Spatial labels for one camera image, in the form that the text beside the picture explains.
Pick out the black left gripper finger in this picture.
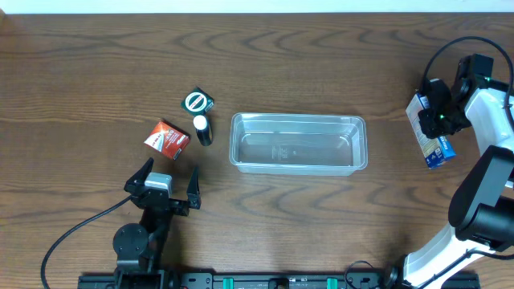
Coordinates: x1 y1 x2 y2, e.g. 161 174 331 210
186 167 201 210
124 157 154 195

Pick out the blue fever patch box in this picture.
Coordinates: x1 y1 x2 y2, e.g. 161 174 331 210
406 93 456 169

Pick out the red medicine box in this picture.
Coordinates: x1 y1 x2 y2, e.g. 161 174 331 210
144 120 190 161

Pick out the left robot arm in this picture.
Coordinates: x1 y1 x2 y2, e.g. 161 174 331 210
112 158 202 289

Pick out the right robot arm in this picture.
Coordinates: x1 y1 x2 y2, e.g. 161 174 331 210
385 54 513 288

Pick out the clear plastic container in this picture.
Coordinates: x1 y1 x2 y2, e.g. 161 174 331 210
229 112 369 177

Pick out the dark bottle white cap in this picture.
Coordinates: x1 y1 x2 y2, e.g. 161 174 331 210
193 115 213 146

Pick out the green round-label balm box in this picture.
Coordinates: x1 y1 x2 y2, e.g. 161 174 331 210
181 87 214 116

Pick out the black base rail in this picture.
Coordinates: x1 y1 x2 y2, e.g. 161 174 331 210
78 271 481 289

